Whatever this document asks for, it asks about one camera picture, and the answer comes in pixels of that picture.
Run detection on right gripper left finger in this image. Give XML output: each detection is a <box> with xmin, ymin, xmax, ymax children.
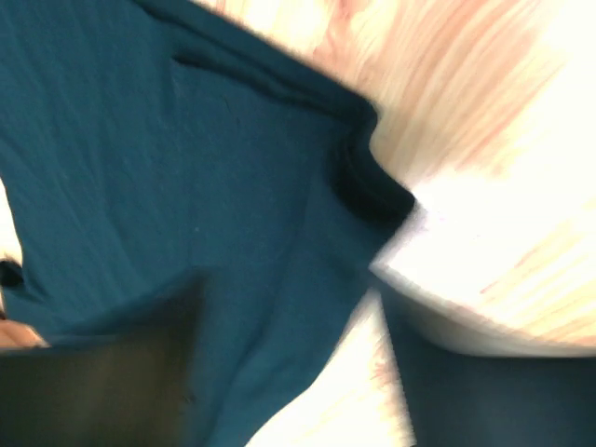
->
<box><xmin>1</xmin><ymin>278</ymin><xmax>206</xmax><ymax>446</ymax></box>

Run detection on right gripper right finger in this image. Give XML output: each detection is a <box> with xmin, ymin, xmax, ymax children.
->
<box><xmin>381</xmin><ymin>286</ymin><xmax>595</xmax><ymax>446</ymax></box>

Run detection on black t shirt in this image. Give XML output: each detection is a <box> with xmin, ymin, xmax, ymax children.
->
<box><xmin>1</xmin><ymin>1</ymin><xmax>415</xmax><ymax>446</ymax></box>

